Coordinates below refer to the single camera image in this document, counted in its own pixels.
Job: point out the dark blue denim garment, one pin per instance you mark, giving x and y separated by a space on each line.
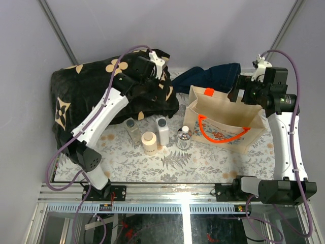
220 78

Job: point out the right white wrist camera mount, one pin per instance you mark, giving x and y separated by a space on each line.
260 65

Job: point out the beige canvas bag orange handles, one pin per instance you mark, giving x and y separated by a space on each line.
213 119

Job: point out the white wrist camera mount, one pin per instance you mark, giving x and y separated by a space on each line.
159 63
260 65

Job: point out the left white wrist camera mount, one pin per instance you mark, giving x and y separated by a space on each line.
159 63

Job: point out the black floral pattern pillow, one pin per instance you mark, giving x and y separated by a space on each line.
77 89

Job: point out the floral patterned tablecloth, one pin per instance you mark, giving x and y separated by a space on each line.
201 163

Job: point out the clear square bottle grey cap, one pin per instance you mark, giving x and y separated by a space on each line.
133 131

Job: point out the beige round bottle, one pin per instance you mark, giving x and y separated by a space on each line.
149 142

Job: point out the aluminium mounting rail frame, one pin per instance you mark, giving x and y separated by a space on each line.
144 198

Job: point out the white rectangular lotion bottle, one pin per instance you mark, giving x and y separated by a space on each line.
163 130

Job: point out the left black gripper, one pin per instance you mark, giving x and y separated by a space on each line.
146 70

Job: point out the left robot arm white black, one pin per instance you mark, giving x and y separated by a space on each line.
116 97

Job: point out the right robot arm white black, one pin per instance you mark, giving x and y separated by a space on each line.
290 184

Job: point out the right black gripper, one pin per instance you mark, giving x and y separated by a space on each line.
244 83

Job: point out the clear round bottle white cap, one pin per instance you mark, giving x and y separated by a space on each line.
183 138

